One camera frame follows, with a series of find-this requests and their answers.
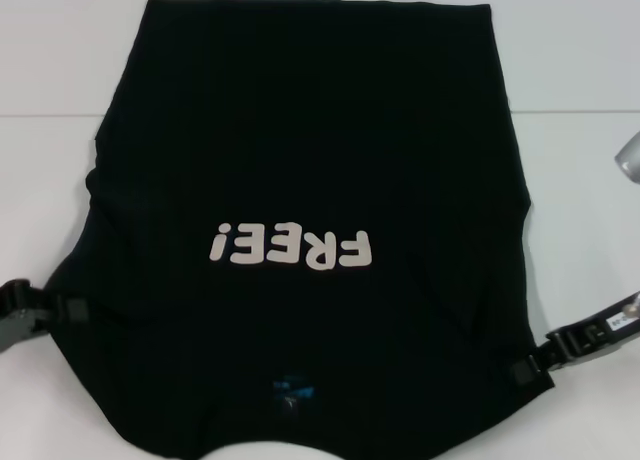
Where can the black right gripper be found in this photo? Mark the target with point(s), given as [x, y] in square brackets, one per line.
[595, 337]

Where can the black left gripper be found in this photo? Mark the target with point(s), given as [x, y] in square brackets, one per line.
[22, 312]

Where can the black shirt with FREE print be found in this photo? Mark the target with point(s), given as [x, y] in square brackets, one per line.
[310, 155]

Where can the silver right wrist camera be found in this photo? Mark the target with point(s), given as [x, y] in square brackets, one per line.
[630, 160]

